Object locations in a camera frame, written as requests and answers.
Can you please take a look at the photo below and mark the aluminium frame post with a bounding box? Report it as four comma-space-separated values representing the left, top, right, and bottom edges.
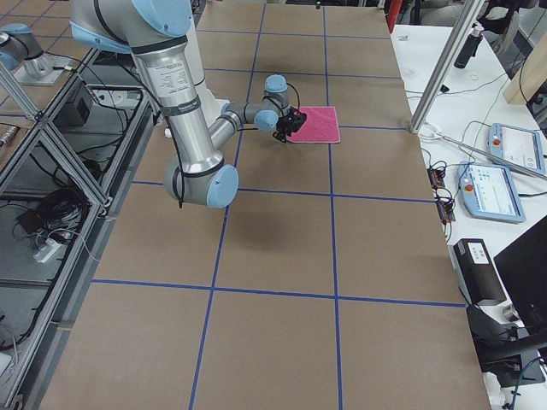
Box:
408, 0, 484, 134

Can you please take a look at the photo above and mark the white power strip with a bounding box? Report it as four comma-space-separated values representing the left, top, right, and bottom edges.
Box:
33, 238, 61, 264

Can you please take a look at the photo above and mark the reacher grabber stick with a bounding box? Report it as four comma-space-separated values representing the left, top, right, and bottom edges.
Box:
418, 123, 546, 180

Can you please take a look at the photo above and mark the small circuit board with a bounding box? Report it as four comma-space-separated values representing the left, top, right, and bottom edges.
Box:
427, 167, 456, 226

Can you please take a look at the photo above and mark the black box with label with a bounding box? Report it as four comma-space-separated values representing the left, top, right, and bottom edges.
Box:
453, 238, 507, 306

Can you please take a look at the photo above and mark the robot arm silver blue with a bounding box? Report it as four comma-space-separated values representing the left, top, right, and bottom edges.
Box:
70, 1, 307, 208

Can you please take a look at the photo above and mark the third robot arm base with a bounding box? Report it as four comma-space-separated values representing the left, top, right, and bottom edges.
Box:
1, 23, 72, 85

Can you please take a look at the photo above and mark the black monitor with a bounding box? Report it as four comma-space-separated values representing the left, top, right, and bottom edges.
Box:
467, 219, 546, 373

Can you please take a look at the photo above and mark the far teach pendant tablet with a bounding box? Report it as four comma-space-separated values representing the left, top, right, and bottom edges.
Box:
488, 123, 546, 174

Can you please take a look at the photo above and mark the pink towel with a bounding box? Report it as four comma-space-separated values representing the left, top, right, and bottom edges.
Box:
287, 106, 340, 144

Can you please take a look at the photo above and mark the near teach pendant tablet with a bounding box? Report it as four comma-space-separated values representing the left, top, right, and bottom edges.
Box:
457, 162, 526, 224

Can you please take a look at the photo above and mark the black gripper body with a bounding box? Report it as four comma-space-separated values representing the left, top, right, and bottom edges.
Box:
273, 119, 298, 144

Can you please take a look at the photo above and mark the aluminium frame cage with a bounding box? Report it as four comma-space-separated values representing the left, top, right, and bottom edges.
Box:
1, 50, 153, 409

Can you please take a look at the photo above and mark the teach pendant tablet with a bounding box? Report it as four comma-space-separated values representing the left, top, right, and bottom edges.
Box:
457, 162, 526, 224
488, 123, 546, 174

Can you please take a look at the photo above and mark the black water bottle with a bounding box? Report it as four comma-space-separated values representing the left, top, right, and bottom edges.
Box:
454, 24, 484, 69

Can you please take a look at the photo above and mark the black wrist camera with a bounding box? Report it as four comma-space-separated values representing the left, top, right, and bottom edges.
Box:
285, 109, 307, 132

